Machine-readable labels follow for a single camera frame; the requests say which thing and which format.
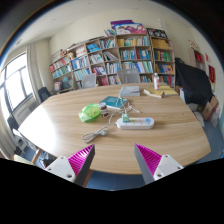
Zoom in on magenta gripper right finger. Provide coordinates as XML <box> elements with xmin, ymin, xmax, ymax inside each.
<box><xmin>134</xmin><ymin>144</ymin><xmax>183</xmax><ymax>184</ymax></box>

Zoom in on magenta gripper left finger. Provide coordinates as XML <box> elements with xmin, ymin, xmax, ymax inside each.
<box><xmin>46</xmin><ymin>144</ymin><xmax>95</xmax><ymax>186</ymax></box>

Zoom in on green charger plug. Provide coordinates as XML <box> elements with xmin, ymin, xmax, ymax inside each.
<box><xmin>122</xmin><ymin>114</ymin><xmax>130</xmax><ymax>122</ymax></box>

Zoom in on white power strip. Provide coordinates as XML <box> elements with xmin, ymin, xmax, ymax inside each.
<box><xmin>116</xmin><ymin>118</ymin><xmax>154</xmax><ymax>130</ymax></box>

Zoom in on small dark bottle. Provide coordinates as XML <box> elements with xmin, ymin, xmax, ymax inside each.
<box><xmin>99</xmin><ymin>102</ymin><xmax>109</xmax><ymax>117</ymax></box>

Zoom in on teal book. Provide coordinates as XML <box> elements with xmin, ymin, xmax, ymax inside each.
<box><xmin>102</xmin><ymin>96</ymin><xmax>128</xmax><ymax>110</ymax></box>

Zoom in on yellow book stack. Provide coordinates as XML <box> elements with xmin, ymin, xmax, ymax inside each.
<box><xmin>143</xmin><ymin>86</ymin><xmax>177</xmax><ymax>98</ymax></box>

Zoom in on grey book stack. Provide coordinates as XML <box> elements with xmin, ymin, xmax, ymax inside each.
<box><xmin>120</xmin><ymin>86</ymin><xmax>140</xmax><ymax>97</ymax></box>

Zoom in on black office chair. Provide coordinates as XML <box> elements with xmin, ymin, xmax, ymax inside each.
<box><xmin>38</xmin><ymin>87</ymin><xmax>51</xmax><ymax>102</ymax></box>

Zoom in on cardboard box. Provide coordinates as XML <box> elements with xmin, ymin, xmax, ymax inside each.
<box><xmin>202</xmin><ymin>96</ymin><xmax>219</xmax><ymax>121</ymax></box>

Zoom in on white plastic bottle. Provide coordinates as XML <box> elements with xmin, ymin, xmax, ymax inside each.
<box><xmin>153</xmin><ymin>73</ymin><xmax>159</xmax><ymax>90</ymax></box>

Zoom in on white chair back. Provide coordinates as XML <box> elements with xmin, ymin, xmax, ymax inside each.
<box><xmin>81</xmin><ymin>73</ymin><xmax>96</xmax><ymax>89</ymax></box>

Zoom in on grey mesh chair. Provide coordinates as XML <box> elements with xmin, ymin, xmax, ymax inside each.
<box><xmin>118</xmin><ymin>68</ymin><xmax>140</xmax><ymax>84</ymax></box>

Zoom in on black cloth covered object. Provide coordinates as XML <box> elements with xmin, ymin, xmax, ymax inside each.
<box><xmin>175</xmin><ymin>58</ymin><xmax>213</xmax><ymax>105</ymax></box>

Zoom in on window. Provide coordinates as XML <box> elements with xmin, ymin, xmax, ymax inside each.
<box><xmin>0</xmin><ymin>53</ymin><xmax>33</xmax><ymax>118</ymax></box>

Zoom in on wooden bookshelf with books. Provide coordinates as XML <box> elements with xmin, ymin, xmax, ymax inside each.
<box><xmin>49</xmin><ymin>34</ymin><xmax>175</xmax><ymax>92</ymax></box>

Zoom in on posters on shelf top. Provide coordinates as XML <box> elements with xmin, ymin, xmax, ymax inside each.
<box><xmin>105</xmin><ymin>20</ymin><xmax>168</xmax><ymax>39</ymax></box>

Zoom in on white power strip cable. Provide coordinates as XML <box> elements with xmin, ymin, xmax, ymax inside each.
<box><xmin>81</xmin><ymin>111</ymin><xmax>122</xmax><ymax>144</ymax></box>

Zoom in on white charger cable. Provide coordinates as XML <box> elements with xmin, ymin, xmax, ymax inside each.
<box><xmin>118</xmin><ymin>96</ymin><xmax>141</xmax><ymax>118</ymax></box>

